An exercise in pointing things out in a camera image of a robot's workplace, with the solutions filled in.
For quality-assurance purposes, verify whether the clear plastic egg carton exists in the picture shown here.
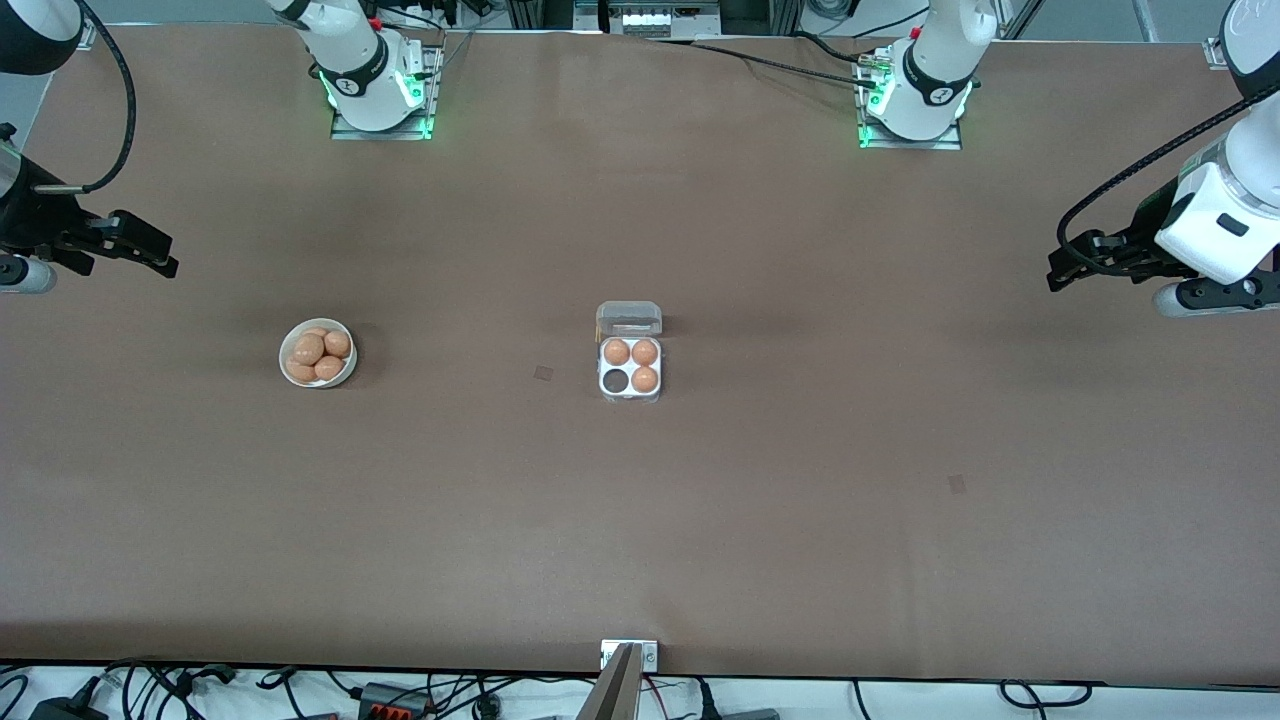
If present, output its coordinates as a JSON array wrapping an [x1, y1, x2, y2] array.
[[595, 300, 664, 404]]

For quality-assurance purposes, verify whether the white round bowl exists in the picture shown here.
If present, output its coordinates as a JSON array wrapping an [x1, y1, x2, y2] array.
[[278, 317, 358, 389]]

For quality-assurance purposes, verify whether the black power adapter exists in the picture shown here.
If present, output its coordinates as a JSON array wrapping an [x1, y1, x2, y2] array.
[[30, 695, 106, 720]]

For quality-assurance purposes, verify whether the black connector with orange levers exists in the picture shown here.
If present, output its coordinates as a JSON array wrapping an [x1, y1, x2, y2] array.
[[358, 683, 433, 720]]

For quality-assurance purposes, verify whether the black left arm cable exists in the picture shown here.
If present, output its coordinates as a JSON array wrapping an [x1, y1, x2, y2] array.
[[1057, 85, 1280, 263]]

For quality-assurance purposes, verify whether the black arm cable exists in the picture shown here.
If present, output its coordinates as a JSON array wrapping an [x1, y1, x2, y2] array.
[[30, 0, 137, 196], [1057, 85, 1280, 263]]

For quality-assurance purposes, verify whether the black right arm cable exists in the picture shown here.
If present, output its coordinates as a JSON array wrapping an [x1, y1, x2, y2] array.
[[30, 0, 137, 196]]

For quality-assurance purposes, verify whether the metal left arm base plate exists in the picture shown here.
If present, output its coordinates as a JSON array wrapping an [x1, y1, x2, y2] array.
[[857, 45, 964, 151]]

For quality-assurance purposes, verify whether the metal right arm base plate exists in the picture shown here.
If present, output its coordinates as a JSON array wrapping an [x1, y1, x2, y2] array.
[[330, 40, 441, 141]]

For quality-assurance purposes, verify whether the black ribbed table cable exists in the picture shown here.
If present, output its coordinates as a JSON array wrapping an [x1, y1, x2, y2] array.
[[645, 38, 881, 91]]

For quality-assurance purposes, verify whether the looped black cable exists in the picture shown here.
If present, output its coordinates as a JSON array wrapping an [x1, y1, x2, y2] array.
[[1000, 680, 1093, 713]]

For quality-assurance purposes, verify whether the tangled black cable bundle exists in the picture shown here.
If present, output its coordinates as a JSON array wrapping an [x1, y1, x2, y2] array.
[[100, 658, 241, 720]]

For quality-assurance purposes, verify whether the metal rack frame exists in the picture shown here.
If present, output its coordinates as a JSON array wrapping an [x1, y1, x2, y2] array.
[[505, 0, 801, 37]]

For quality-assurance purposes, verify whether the small metal table bracket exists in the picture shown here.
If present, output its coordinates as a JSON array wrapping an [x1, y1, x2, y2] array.
[[600, 640, 659, 673]]

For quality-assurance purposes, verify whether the grey metal camera pole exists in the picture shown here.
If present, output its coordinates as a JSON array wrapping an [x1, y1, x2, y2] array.
[[575, 645, 643, 720]]

